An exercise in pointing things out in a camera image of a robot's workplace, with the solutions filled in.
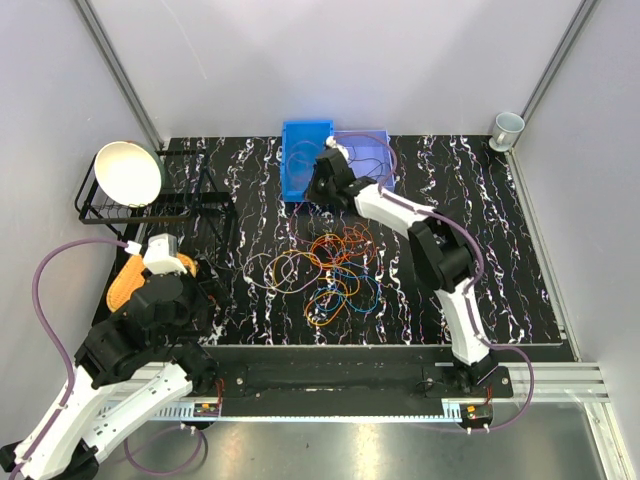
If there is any pink thin cable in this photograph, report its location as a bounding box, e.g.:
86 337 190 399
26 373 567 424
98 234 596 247
285 139 319 221

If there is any black thin cable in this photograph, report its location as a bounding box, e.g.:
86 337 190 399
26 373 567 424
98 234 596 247
349 149 392 184

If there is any white thin cable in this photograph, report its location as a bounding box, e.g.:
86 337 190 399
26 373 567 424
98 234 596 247
243 251 321 296

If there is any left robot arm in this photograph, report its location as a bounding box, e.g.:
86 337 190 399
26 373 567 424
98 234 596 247
1 257 223 479

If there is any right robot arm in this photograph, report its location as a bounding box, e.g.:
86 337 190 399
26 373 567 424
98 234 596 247
305 148 497 397

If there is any lavender plastic bin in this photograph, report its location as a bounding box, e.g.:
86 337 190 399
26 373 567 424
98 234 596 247
335 130 395 191

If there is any blue plastic bin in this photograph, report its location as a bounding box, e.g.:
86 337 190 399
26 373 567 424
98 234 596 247
280 120 334 203

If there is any orange perforated mat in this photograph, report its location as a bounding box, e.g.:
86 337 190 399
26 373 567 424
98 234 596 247
106 252 198 313

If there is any white bowl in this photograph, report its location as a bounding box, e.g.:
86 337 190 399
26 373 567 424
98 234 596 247
93 141 165 207

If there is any white ceramic mug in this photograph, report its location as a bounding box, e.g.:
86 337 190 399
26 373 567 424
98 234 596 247
489 112 525 152

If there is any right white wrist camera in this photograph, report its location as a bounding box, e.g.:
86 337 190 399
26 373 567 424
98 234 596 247
325 135 349 160

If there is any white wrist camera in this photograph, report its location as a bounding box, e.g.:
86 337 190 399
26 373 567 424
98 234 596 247
125 233 187 275
325 135 349 160

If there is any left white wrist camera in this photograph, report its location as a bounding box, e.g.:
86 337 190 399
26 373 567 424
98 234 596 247
125 233 187 275

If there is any black wire dish rack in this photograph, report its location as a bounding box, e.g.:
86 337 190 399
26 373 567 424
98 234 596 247
74 138 238 286

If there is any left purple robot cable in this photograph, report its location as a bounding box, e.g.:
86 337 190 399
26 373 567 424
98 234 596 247
0 237 209 476

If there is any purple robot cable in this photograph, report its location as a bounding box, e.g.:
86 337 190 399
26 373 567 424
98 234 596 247
334 130 539 434
0 237 209 476

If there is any left aluminium frame post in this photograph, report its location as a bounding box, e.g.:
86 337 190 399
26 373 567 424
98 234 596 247
71 0 164 148

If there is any aluminium frame post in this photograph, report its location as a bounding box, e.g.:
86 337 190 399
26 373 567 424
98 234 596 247
521 0 601 124
71 0 164 148

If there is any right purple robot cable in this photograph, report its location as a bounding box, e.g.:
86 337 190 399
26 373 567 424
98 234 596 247
334 130 539 434

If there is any right aluminium frame post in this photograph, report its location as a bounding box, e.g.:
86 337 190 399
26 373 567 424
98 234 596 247
521 0 601 124

